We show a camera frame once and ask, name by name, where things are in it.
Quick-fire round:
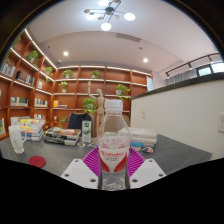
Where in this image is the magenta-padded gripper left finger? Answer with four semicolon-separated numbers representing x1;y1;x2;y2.
60;147;102;190

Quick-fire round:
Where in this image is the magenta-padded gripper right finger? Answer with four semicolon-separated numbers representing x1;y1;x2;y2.
128;147;167;190

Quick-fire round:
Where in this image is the clear plastic water bottle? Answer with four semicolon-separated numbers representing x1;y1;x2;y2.
97;99;133;192

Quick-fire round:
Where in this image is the white tissue pack stack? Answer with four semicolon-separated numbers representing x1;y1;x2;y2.
118;127;158;149

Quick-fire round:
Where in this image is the dark book stack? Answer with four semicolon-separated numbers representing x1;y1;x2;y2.
43;126;82;147

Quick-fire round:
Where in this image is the tall green-white carton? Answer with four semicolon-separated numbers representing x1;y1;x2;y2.
81;120;93;144

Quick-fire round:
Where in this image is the flat round red coaster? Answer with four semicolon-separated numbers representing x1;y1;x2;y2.
28;155;47;169

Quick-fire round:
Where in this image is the dark office chair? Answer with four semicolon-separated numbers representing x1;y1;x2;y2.
67;112;93;130

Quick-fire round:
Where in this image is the wooden artist mannequin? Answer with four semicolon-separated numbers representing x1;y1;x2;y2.
87;80;107;138

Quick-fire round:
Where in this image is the white printed cup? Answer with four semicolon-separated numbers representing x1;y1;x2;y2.
8;124;28;155

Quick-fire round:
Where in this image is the wooden shelf unit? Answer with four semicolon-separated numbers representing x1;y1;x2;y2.
0;28;154;141

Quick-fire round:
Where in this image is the grey curtain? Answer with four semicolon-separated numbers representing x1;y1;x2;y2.
166;68;198;86

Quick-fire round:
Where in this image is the window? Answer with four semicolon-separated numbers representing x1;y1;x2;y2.
196;61;224;77

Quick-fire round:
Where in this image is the branched ceiling lamp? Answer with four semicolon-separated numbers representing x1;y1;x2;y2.
83;0;137;32

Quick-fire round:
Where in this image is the black track light rail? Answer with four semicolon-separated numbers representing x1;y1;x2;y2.
165;52;221;78

